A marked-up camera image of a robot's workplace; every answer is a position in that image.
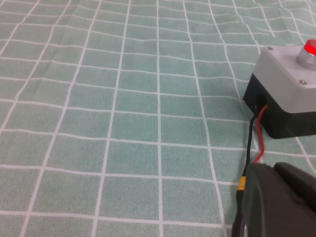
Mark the green checked tablecloth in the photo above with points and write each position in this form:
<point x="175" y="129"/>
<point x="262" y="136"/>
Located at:
<point x="123" y="111"/>

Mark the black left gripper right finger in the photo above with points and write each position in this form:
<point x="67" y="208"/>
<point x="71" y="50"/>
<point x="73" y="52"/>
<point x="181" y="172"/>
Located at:
<point x="301" y="185"/>

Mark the grey and black button box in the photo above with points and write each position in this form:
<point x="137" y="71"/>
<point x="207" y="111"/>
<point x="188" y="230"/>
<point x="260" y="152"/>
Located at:
<point x="279" y="81"/>

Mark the lit red push button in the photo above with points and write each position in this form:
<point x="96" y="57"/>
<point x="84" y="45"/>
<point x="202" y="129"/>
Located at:
<point x="309" y="50"/>

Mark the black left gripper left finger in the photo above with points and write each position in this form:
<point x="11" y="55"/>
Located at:
<point x="266" y="207"/>

